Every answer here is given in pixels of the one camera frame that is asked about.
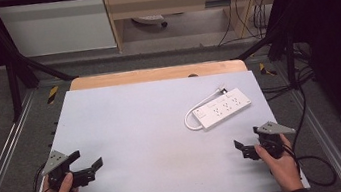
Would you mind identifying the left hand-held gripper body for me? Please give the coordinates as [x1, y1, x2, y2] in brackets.
[38, 144, 99, 192]

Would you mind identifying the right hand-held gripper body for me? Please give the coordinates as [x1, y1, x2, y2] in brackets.
[238, 117, 300, 164]

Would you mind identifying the white power strip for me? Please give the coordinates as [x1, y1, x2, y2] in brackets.
[189, 86, 255, 133]

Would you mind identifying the white power strip cable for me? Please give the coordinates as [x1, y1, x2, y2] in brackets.
[179, 86, 233, 132]

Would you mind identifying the person's right hand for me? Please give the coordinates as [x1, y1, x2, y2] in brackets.
[252, 132, 306, 192]

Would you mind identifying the light grey table board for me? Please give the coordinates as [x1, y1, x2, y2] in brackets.
[11, 59, 311, 192]

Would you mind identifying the yellow black tape strip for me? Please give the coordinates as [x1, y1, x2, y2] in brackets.
[44, 85, 61, 105]
[258, 60, 278, 78]

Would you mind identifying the wooden table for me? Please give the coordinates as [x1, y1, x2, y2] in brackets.
[67, 53, 249, 97]

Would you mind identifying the white cabinet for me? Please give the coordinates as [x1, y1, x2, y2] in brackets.
[0, 0, 118, 64]

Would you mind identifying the wooden desk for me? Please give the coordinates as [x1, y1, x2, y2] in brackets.
[101, 0, 287, 56]

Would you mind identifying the white device under desk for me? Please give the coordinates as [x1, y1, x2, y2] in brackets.
[131, 12, 169, 32]

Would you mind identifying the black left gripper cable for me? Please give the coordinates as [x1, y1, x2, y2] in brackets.
[28, 161, 53, 192]

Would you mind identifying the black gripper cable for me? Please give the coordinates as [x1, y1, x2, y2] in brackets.
[28, 161, 53, 192]
[273, 84, 338, 192]

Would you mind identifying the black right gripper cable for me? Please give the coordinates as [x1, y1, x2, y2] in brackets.
[273, 84, 338, 192]

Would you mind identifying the black metal frame stand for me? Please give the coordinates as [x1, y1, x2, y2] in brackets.
[228, 0, 305, 98]
[0, 0, 83, 125]

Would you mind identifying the bundle of hanging cables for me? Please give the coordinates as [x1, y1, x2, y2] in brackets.
[211, 0, 280, 47]

